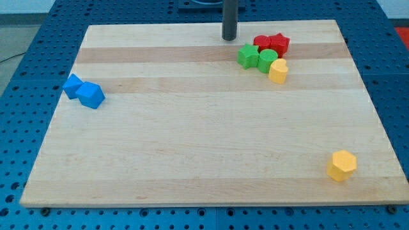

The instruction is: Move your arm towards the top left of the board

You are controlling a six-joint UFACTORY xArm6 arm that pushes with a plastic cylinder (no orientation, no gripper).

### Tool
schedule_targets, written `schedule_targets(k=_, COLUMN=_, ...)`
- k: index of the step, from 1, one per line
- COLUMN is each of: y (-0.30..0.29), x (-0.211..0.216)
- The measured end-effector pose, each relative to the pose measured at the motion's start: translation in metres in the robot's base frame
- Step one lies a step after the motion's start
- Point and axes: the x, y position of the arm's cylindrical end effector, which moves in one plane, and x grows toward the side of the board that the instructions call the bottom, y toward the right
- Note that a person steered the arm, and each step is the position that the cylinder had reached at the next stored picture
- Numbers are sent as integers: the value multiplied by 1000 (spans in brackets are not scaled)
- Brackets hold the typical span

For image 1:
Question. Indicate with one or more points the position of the dark cylindrical robot arm tool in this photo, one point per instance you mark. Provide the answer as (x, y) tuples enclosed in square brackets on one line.
[(229, 19)]

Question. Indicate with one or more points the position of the wooden board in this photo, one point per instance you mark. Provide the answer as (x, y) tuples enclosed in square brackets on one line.
[(183, 124)]

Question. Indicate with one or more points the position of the green star block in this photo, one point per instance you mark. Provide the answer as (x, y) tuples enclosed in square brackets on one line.
[(248, 56)]

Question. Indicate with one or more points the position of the green cylinder block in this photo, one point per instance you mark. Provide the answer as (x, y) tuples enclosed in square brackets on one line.
[(266, 58)]

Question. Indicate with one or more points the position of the yellow heart block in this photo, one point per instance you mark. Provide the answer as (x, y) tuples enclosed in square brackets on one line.
[(278, 71)]

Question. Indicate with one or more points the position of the red cylinder block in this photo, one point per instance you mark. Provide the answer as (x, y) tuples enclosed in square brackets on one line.
[(262, 41)]

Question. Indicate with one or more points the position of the red star block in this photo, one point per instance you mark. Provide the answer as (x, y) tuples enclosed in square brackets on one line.
[(279, 43)]

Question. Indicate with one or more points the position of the blue cube block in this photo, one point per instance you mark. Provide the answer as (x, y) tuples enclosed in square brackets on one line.
[(90, 95)]

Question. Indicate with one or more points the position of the blue triangular block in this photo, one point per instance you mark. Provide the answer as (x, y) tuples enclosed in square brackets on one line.
[(72, 84)]

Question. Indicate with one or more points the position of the yellow hexagon block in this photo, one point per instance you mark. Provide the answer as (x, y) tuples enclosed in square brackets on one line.
[(341, 165)]

